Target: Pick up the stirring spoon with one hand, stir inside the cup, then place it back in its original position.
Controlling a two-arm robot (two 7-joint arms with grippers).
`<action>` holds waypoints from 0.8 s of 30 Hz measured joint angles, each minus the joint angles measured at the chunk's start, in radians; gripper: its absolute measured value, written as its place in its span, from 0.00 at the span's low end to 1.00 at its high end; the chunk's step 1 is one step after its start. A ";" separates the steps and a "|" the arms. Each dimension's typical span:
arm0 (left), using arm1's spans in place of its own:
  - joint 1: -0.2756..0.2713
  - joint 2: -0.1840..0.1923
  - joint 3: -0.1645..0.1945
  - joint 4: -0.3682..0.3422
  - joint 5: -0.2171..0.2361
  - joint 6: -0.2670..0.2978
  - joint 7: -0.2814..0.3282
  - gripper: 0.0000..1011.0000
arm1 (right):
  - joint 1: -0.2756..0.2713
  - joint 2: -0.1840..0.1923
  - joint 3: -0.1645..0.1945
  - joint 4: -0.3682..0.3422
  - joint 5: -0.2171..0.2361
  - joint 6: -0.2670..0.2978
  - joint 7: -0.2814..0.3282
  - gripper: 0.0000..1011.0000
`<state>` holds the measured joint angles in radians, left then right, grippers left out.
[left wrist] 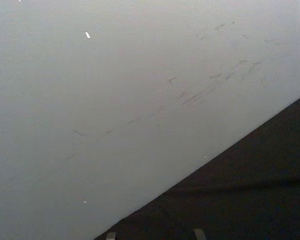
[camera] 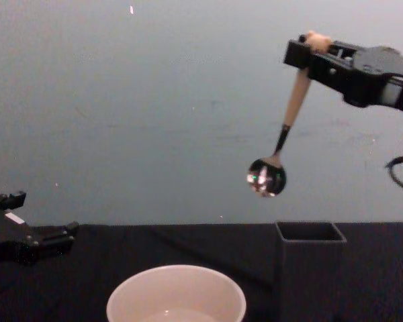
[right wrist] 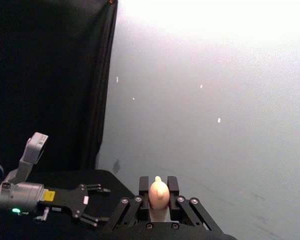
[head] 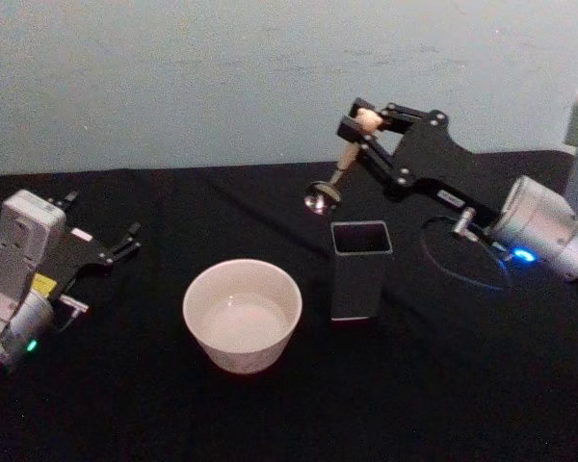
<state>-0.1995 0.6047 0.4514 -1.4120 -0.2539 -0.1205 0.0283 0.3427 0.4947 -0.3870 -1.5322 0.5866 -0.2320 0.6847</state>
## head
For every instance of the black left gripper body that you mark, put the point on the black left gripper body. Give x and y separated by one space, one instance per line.
79 252

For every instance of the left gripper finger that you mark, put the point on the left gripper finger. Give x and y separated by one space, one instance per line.
69 198
125 243

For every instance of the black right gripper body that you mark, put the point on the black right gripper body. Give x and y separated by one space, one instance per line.
438 163

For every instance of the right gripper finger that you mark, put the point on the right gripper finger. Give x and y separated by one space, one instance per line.
404 116
373 151

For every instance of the black square utensil holder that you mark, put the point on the black square utensil holder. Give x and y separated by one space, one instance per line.
355 284

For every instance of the white ceramic bowl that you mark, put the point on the white ceramic bowl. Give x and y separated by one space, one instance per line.
243 317

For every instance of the black table cloth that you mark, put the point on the black table cloth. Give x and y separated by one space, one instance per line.
139 414

